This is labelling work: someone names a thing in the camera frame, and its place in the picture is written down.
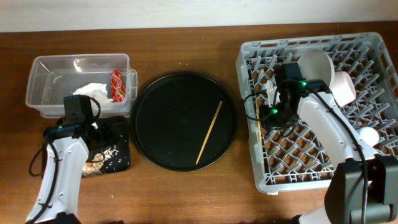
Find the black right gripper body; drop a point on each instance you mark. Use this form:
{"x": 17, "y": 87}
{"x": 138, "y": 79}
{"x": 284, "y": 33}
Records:
{"x": 275, "y": 116}

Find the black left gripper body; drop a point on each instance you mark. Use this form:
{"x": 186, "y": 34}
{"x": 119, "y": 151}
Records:
{"x": 106, "y": 135}

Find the white paper napkin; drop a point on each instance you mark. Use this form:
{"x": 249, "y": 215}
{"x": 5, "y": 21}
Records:
{"x": 98, "y": 91}

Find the red snack wrapper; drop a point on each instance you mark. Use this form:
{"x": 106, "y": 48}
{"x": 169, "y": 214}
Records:
{"x": 118, "y": 89}

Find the grey round plate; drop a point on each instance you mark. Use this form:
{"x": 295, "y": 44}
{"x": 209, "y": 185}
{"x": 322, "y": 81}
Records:
{"x": 316, "y": 64}

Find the wooden chopstick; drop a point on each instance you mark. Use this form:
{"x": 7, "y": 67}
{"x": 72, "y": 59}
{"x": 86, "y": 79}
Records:
{"x": 258, "y": 123}
{"x": 209, "y": 132}

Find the white bowl with food scraps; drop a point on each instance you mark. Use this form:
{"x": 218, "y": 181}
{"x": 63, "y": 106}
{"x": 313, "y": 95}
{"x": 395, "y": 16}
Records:
{"x": 343, "y": 89}

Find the light blue plastic cup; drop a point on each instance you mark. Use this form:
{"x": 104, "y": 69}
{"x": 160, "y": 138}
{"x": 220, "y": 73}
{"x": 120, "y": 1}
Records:
{"x": 369, "y": 135}

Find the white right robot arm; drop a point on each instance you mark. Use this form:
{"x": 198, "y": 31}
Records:
{"x": 364, "y": 186}

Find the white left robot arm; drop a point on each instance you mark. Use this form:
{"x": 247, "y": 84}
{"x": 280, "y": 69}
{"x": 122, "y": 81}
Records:
{"x": 58, "y": 195}

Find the grey dishwasher rack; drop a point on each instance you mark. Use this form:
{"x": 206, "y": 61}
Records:
{"x": 284, "y": 161}

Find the clear plastic waste bin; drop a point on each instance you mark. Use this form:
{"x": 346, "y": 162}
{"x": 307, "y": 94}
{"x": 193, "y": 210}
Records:
{"x": 54, "y": 77}

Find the black rectangular tray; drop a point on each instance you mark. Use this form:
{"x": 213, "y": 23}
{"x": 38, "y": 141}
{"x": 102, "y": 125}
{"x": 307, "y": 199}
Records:
{"x": 69, "y": 147}

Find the spilled rice food scraps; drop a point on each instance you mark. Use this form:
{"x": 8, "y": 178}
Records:
{"x": 104, "y": 162}

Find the round black serving tray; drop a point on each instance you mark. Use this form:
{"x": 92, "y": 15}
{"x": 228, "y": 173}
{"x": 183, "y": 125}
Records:
{"x": 171, "y": 116}

